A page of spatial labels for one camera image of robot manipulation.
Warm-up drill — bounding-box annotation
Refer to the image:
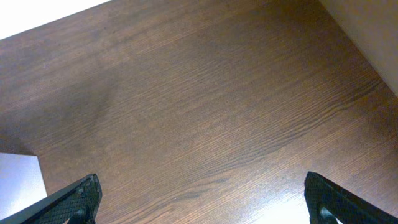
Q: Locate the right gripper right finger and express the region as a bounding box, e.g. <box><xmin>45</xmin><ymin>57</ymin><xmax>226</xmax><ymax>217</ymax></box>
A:
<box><xmin>304</xmin><ymin>172</ymin><xmax>397</xmax><ymax>224</ymax></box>

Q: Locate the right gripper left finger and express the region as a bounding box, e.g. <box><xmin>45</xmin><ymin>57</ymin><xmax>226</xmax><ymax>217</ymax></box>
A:
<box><xmin>1</xmin><ymin>174</ymin><xmax>102</xmax><ymax>224</ymax></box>

